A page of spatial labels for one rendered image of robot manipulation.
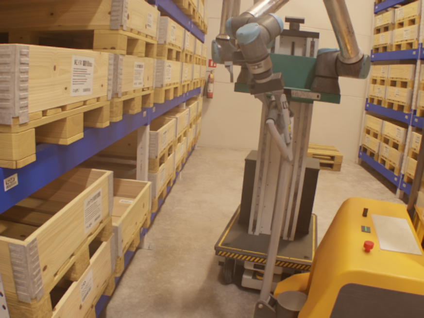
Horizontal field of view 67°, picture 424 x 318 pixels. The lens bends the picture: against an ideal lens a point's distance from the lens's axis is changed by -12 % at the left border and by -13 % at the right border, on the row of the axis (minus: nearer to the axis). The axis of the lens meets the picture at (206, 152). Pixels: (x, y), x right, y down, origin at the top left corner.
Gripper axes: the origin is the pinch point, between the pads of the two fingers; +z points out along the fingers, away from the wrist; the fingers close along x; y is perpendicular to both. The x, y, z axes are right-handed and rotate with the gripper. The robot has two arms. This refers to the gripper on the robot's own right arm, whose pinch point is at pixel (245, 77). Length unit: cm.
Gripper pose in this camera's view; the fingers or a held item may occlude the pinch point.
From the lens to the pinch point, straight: 173.9
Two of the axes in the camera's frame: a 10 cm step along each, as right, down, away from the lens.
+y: 1.3, 1.9, 9.7
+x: -9.9, 0.1, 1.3
